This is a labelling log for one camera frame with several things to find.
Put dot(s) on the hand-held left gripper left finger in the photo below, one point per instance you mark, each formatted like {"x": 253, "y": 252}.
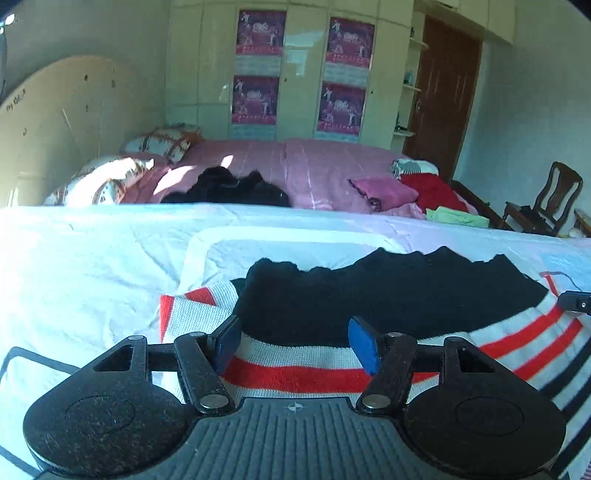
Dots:
{"x": 228, "y": 342}

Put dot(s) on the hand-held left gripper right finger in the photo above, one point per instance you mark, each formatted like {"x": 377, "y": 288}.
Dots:
{"x": 364, "y": 344}

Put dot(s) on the wooden side table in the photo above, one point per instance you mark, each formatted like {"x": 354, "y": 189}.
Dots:
{"x": 582, "y": 224}

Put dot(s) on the brown wooden door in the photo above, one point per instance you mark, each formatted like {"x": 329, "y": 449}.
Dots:
{"x": 445, "y": 92}

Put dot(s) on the corner shelf unit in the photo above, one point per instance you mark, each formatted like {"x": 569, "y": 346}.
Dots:
{"x": 411, "y": 87}

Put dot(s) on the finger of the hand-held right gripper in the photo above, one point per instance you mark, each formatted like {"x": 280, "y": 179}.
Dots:
{"x": 576, "y": 303}

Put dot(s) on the yellow-green cloth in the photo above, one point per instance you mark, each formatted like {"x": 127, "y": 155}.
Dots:
{"x": 455, "y": 217}

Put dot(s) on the plaid pillow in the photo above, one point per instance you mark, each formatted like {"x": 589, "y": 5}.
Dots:
{"x": 161, "y": 141}

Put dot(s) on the green striped cloth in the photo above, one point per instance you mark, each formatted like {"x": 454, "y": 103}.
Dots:
{"x": 413, "y": 167}

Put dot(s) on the wooden chair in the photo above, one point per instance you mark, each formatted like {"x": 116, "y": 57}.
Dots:
{"x": 554, "y": 198}

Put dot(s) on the black clothes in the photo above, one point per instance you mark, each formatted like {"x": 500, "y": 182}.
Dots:
{"x": 231, "y": 189}

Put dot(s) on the pink cloth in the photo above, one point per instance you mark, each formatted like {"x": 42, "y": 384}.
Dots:
{"x": 383, "y": 191}

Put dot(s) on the pink bedspread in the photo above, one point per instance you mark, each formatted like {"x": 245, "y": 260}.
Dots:
{"x": 300, "y": 170}

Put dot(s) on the light blue patterned blanket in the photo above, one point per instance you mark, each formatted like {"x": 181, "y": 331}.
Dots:
{"x": 92, "y": 277}

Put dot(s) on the purple wall poster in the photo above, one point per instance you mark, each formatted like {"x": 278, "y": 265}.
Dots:
{"x": 340, "y": 110}
{"x": 261, "y": 39}
{"x": 350, "y": 48}
{"x": 255, "y": 104}

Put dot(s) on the round beige headboard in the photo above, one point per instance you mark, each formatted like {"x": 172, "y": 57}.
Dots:
{"x": 69, "y": 124}

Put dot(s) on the striped knit sweater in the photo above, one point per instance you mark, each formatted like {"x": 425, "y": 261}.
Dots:
{"x": 392, "y": 300}

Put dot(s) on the white patterned pillow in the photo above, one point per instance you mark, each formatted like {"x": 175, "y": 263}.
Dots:
{"x": 101, "y": 182}

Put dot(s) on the wooden bed frame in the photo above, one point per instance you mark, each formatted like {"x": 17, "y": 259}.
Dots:
{"x": 482, "y": 207}

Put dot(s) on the cream wardrobe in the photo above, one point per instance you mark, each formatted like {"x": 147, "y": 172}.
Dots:
{"x": 304, "y": 69}

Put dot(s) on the red cloth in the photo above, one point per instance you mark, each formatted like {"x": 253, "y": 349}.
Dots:
{"x": 434, "y": 191}

